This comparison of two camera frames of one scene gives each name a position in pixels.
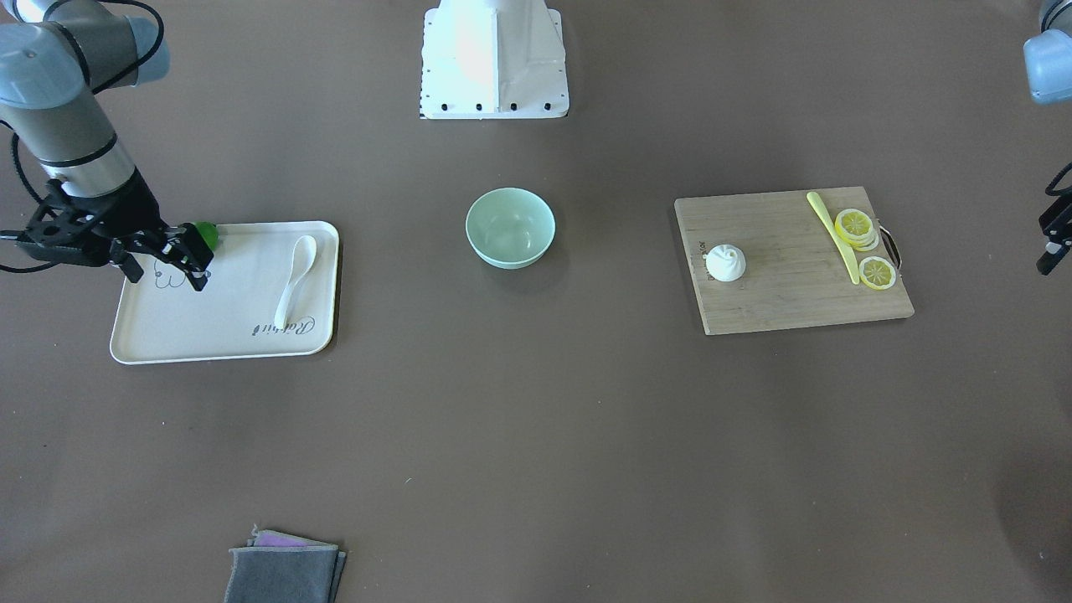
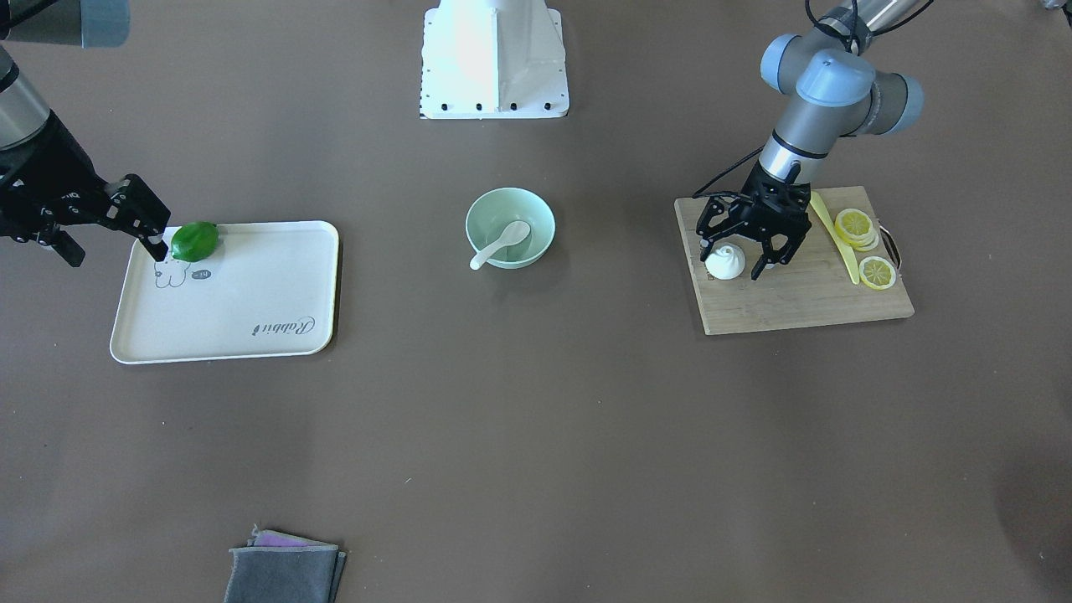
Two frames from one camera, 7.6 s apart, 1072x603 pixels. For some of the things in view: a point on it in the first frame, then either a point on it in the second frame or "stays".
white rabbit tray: [272, 291] stays
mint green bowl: [510, 228] stays
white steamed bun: [725, 263] stays
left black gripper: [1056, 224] to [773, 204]
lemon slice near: [877, 273] stays
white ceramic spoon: [303, 256] to [517, 233]
